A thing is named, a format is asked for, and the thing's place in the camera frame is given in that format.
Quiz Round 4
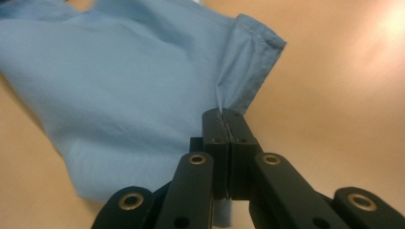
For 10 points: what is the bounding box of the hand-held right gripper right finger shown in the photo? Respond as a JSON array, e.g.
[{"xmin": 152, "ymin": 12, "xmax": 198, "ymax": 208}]
[{"xmin": 222, "ymin": 108, "xmax": 264, "ymax": 201}]

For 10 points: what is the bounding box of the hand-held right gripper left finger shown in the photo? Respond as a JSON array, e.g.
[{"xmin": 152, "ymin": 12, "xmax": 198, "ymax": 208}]
[{"xmin": 202, "ymin": 108, "xmax": 231, "ymax": 200}]

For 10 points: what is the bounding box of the light blue shirt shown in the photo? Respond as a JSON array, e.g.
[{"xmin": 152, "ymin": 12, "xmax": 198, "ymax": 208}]
[{"xmin": 0, "ymin": 0, "xmax": 288, "ymax": 229}]

